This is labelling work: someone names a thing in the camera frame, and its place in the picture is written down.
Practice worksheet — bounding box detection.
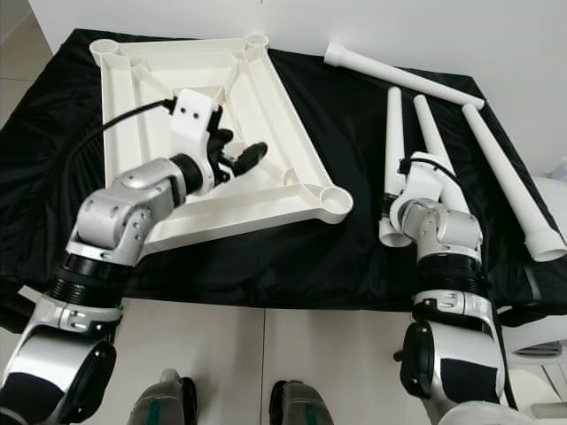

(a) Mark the white tapered plastic table leg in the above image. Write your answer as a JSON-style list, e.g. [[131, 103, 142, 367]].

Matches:
[[413, 95, 454, 160], [323, 42, 485, 110], [461, 103, 567, 263], [377, 87, 413, 248]]

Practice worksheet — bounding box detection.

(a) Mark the white plastic table top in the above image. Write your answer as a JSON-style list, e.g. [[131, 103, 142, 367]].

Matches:
[[89, 34, 353, 253]]

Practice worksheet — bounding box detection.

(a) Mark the black table cloth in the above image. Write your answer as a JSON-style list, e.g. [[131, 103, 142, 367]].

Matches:
[[0, 28, 567, 320]]

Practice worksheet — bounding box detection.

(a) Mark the grey robot right leg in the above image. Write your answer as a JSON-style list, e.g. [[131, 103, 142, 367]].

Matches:
[[270, 379, 346, 425]]

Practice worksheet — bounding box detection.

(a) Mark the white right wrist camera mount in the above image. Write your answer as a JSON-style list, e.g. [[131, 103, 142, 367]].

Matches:
[[399, 152, 453, 209]]

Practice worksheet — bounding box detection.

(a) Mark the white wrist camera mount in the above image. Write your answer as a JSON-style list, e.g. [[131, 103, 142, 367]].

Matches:
[[173, 89, 224, 191], [399, 152, 453, 209]]

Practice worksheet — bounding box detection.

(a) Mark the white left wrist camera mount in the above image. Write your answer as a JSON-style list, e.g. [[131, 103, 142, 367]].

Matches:
[[173, 89, 224, 191]]

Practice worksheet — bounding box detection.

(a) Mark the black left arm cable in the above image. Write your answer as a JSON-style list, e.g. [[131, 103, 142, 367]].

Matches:
[[99, 96, 183, 160]]

